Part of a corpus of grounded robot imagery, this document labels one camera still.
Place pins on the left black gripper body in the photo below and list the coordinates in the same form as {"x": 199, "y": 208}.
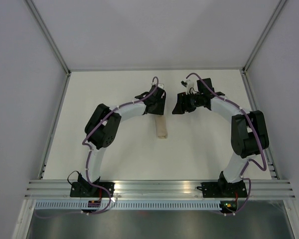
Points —
{"x": 159, "y": 109}

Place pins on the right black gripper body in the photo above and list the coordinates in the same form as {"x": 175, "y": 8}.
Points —
{"x": 193, "y": 101}

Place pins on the beige cloth napkin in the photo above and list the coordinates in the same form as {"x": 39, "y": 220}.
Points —
{"x": 160, "y": 126}

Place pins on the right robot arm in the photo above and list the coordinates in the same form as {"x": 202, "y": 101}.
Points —
{"x": 249, "y": 136}

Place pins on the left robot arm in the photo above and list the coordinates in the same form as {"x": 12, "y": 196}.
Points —
{"x": 101, "y": 130}

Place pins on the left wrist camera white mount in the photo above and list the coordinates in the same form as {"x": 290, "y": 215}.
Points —
{"x": 159, "y": 84}

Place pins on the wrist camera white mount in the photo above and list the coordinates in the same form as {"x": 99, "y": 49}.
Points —
{"x": 159, "y": 84}
{"x": 189, "y": 84}

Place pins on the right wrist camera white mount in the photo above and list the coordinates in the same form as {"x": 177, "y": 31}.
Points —
{"x": 189, "y": 84}

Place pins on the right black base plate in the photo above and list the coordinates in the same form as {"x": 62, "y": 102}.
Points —
{"x": 228, "y": 190}

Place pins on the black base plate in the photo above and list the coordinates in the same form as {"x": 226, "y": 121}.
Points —
{"x": 228, "y": 190}
{"x": 83, "y": 189}

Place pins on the white slotted cable duct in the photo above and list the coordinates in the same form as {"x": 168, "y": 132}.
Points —
{"x": 129, "y": 205}

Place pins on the right aluminium frame post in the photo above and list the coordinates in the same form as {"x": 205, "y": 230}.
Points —
{"x": 259, "y": 78}

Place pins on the aluminium frame post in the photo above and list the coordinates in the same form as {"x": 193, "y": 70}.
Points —
{"x": 47, "y": 35}
{"x": 259, "y": 78}

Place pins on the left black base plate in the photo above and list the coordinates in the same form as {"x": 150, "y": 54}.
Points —
{"x": 83, "y": 189}

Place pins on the aluminium front rail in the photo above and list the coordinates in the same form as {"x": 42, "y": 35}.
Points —
{"x": 159, "y": 190}

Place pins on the left aluminium frame post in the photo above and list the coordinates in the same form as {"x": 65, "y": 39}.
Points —
{"x": 47, "y": 35}

